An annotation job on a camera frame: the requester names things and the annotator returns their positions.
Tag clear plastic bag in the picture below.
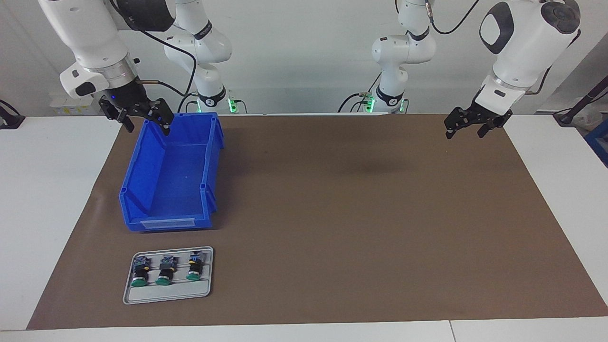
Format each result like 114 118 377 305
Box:
572 107 605 131

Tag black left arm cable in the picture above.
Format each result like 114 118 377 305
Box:
425 0 582 95

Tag white cardboard boxes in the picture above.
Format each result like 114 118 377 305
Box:
50 94 103 115

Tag blue plastic storage bin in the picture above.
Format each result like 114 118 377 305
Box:
119 112 225 232

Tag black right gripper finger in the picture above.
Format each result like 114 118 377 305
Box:
142 98 175 137
98 96 135 133

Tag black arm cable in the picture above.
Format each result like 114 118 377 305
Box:
109 0 198 112
425 0 582 95

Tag black base cable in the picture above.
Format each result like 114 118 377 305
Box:
338 93 369 114
178 92 200 114

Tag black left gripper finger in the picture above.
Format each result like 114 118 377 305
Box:
444 107 476 140
477 110 513 139

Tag black clamp mount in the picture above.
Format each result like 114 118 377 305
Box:
0 100 25 130

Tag brown table mat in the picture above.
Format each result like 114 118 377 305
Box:
26 113 608 331

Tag blue crate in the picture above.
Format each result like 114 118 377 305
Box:
584 119 608 167

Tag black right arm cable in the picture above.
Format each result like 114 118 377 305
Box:
109 0 198 112

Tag green push button switch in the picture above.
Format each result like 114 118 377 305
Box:
186 250 206 282
155 255 178 286
130 255 152 288

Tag black stand pole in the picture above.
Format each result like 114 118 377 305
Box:
555 76 608 126

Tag grey metal tray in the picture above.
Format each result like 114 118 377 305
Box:
123 246 214 305

